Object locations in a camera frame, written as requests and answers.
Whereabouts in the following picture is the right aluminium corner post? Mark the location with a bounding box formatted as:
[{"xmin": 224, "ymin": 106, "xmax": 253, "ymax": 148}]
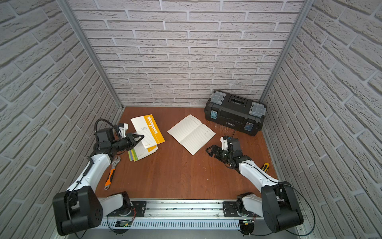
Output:
[{"xmin": 260, "ymin": 0, "xmax": 315, "ymax": 103}]

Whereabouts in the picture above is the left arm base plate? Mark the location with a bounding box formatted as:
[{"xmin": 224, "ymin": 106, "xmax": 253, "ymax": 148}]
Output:
[{"xmin": 108, "ymin": 200, "xmax": 147, "ymax": 217}]

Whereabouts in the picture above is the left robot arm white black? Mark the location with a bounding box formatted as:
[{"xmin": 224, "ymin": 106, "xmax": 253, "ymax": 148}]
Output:
[{"xmin": 52, "ymin": 128, "xmax": 144, "ymax": 236}]

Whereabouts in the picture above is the orange adjustable wrench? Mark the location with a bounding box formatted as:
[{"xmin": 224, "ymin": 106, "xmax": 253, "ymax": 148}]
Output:
[{"xmin": 104, "ymin": 156, "xmax": 121, "ymax": 190}]

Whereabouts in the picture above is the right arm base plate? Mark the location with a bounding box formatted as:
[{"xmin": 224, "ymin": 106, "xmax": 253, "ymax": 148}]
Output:
[{"xmin": 222, "ymin": 201, "xmax": 259, "ymax": 218}]

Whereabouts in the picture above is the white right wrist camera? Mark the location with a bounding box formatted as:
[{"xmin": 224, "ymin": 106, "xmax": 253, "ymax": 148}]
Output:
[{"xmin": 220, "ymin": 135, "xmax": 231, "ymax": 151}]

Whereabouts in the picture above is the left aluminium corner post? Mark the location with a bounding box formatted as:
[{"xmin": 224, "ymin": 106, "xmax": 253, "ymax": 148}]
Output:
[{"xmin": 57, "ymin": 0, "xmax": 124, "ymax": 112}]

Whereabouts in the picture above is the black grey toolbox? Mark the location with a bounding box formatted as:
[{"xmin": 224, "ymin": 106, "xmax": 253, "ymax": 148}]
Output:
[{"xmin": 204, "ymin": 90, "xmax": 267, "ymax": 136}]

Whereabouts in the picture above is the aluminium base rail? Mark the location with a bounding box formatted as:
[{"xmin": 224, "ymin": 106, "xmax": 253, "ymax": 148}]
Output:
[{"xmin": 62, "ymin": 198, "xmax": 308, "ymax": 221}]

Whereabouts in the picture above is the lined notebook green cover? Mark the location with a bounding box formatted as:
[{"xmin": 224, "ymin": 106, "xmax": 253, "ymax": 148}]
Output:
[{"xmin": 127, "ymin": 142, "xmax": 158, "ymax": 162}]

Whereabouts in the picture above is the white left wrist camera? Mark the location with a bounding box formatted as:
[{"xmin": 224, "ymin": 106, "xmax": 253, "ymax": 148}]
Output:
[{"xmin": 118, "ymin": 123, "xmax": 128, "ymax": 138}]

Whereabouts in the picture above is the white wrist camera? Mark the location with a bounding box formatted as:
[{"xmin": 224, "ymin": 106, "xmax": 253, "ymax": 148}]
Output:
[
  {"xmin": 118, "ymin": 123, "xmax": 128, "ymax": 138},
  {"xmin": 220, "ymin": 135, "xmax": 231, "ymax": 151}
]

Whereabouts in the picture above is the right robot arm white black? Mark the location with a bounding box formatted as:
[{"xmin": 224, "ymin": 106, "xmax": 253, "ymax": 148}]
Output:
[{"xmin": 206, "ymin": 136, "xmax": 304, "ymax": 233}]

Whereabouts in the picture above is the aluminium corner post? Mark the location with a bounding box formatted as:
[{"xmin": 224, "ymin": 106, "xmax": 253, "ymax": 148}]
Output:
[
  {"xmin": 57, "ymin": 0, "xmax": 124, "ymax": 112},
  {"xmin": 260, "ymin": 0, "xmax": 315, "ymax": 103}
]

